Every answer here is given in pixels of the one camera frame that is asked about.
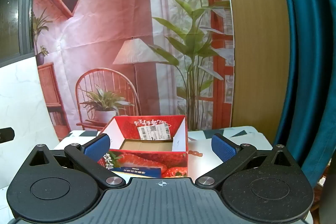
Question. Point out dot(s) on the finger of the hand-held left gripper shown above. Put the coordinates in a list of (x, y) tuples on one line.
[(6, 135)]

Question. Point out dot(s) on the red strawberry print cardboard box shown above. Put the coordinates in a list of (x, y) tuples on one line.
[(147, 158)]

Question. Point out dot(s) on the white marble pattern board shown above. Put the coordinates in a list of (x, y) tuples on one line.
[(23, 98)]

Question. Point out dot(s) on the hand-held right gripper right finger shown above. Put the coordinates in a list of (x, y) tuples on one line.
[(224, 148)]

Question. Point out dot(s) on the printed room scene wall cloth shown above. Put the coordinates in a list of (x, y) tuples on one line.
[(110, 29)]

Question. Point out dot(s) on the dark window frame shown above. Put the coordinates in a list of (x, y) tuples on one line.
[(15, 3)]

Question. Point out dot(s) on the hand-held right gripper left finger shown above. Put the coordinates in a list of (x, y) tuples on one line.
[(97, 146)]

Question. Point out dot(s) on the wooden board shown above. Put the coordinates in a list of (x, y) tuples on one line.
[(257, 43)]

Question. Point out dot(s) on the teal curtain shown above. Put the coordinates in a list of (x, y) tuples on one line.
[(309, 69)]

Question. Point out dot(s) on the blue packet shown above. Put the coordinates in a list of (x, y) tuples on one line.
[(139, 172)]

